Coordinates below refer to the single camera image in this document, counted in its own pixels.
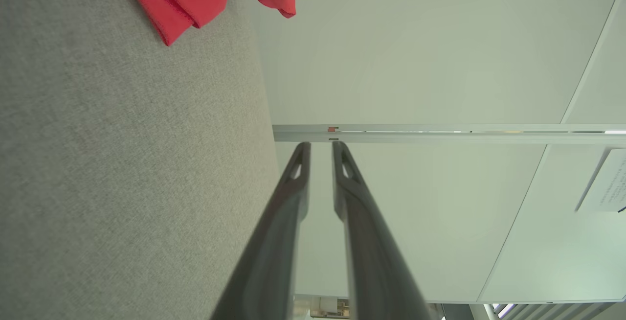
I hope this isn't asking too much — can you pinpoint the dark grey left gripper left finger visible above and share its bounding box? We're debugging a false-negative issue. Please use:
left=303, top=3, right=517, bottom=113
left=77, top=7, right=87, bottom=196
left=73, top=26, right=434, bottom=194
left=210, top=141, right=312, bottom=320

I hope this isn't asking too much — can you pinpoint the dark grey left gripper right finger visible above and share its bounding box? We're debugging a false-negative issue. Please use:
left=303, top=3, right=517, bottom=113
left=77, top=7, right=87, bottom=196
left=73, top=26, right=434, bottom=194
left=332, top=140, right=432, bottom=320

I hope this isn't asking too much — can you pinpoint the grey fabric sofa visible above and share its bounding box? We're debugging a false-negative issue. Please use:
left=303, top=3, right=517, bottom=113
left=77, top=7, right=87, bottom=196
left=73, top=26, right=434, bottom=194
left=0, top=0, right=280, bottom=320

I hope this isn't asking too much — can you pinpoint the white paper sheet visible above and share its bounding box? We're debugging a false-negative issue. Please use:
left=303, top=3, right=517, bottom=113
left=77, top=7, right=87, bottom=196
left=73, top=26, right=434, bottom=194
left=575, top=148, right=626, bottom=213

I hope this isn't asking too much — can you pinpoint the grey metal post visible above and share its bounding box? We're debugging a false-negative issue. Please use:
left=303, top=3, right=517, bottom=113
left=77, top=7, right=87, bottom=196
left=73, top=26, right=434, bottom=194
left=272, top=132, right=626, bottom=144

